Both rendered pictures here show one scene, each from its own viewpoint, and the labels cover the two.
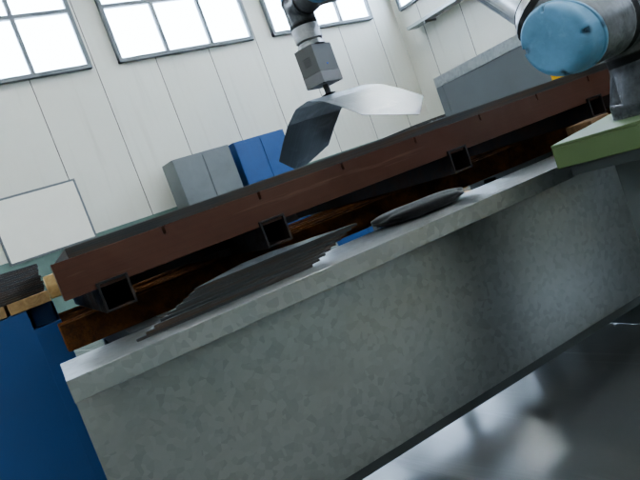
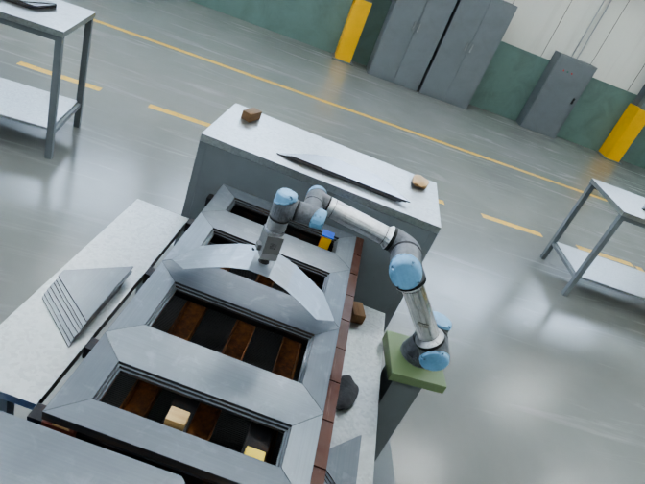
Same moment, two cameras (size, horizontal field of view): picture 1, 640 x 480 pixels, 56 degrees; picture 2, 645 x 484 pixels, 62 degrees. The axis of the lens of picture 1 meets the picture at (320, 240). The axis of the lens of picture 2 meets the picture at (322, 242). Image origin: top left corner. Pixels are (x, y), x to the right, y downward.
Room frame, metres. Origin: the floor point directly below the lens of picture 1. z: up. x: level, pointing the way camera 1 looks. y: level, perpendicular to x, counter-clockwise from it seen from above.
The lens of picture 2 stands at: (0.86, 1.32, 2.14)
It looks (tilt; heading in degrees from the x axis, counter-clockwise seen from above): 30 degrees down; 292
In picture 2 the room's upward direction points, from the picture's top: 23 degrees clockwise
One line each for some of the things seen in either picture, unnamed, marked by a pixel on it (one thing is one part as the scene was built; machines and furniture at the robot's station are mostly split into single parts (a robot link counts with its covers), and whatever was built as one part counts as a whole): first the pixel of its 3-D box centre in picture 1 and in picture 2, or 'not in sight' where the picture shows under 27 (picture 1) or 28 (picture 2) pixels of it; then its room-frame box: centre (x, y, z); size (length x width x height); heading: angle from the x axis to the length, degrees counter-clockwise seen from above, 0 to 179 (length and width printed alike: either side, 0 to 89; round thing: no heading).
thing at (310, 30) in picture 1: (308, 35); (276, 223); (1.66, -0.16, 1.18); 0.08 x 0.08 x 0.05
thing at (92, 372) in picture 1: (427, 224); (351, 408); (1.10, -0.19, 0.67); 1.30 x 0.20 x 0.03; 115
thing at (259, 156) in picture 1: (272, 193); not in sight; (10.36, 0.48, 0.98); 1.00 x 0.49 x 1.95; 124
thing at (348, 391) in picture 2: (420, 206); (344, 393); (1.16, -0.20, 0.70); 0.20 x 0.10 x 0.03; 101
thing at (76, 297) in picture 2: not in sight; (79, 293); (2.05, 0.31, 0.77); 0.45 x 0.20 x 0.04; 115
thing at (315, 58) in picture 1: (315, 65); (267, 240); (1.66, -0.15, 1.11); 0.10 x 0.09 x 0.16; 48
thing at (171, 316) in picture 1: (244, 278); (336, 480); (0.98, 0.14, 0.70); 0.39 x 0.12 x 0.04; 115
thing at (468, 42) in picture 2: not in sight; (464, 48); (3.96, -9.04, 0.98); 1.00 x 0.48 x 1.95; 34
